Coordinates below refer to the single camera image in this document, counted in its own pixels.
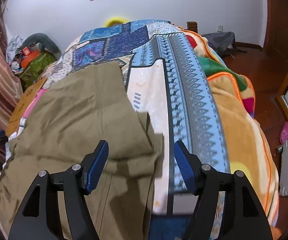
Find olive green pants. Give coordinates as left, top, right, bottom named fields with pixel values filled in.
left=0, top=61, right=163, bottom=239

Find orange fleece blanket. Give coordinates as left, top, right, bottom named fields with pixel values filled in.
left=183, top=30, right=281, bottom=239

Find pink croc shoe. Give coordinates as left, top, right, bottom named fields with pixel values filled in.
left=279, top=122, right=288, bottom=145

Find green storage bag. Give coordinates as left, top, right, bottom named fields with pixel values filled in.
left=19, top=51, right=56, bottom=90

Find blue patchwork bedspread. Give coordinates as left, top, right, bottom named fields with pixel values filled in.
left=5, top=19, right=231, bottom=240

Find grey plush pillow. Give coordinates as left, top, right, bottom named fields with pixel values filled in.
left=21, top=33, right=59, bottom=54

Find yellow ring pillow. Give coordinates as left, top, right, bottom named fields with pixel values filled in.
left=104, top=16, right=129, bottom=27

